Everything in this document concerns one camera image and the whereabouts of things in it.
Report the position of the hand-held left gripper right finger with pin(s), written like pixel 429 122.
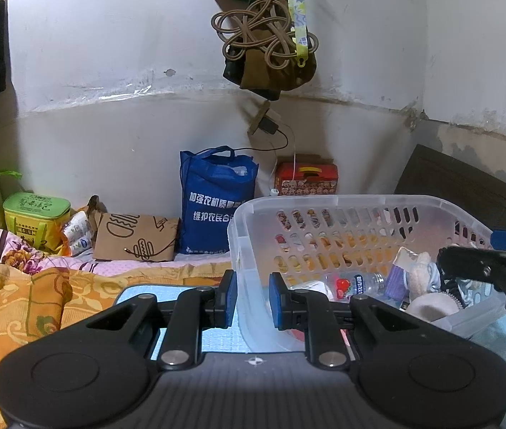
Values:
pixel 275 301

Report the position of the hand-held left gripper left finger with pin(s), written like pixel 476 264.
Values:
pixel 231 297

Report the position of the light blue patterned cloth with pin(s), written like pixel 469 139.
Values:
pixel 474 292

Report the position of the clear plastic basket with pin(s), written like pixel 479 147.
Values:
pixel 253 254

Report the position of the white plush toy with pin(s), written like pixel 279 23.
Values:
pixel 420 275

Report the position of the clear plastic wrapper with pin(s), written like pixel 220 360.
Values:
pixel 405 259

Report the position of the purple packet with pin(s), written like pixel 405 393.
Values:
pixel 396 282

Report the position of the clear bottle with red label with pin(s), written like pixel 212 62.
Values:
pixel 351 283

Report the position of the beige round cap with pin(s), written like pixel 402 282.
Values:
pixel 431 307

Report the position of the dark wooden headboard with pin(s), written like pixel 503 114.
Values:
pixel 458 183

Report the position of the pink bed sheet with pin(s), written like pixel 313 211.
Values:
pixel 146 267

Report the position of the blue tote bag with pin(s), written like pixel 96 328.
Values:
pixel 208 196

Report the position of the red gift box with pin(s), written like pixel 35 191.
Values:
pixel 306 183

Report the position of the brown paper bag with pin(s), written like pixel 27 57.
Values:
pixel 114 241

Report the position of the white snack packet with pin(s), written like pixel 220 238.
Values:
pixel 81 245
pixel 75 224

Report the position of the green tea box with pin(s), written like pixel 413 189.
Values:
pixel 34 212

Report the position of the orange floral blanket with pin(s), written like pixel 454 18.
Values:
pixel 12 313

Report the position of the olive hanging bag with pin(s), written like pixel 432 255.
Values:
pixel 271 78

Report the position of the purple flower blanket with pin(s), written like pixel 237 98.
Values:
pixel 12 254

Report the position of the wooden wall block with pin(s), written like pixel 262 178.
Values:
pixel 257 118

